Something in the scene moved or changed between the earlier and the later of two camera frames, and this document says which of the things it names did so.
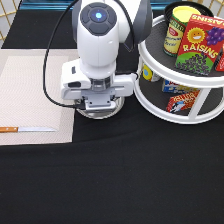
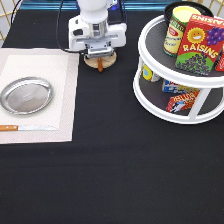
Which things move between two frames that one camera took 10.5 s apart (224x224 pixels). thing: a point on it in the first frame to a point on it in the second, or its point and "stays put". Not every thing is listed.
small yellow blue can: [147, 73] stays put
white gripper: [74, 83] to [79, 30]
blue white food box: [170, 86] stays put
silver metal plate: [101, 115] to [26, 95]
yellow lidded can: [176, 28] stays put
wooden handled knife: [16, 129] stays put
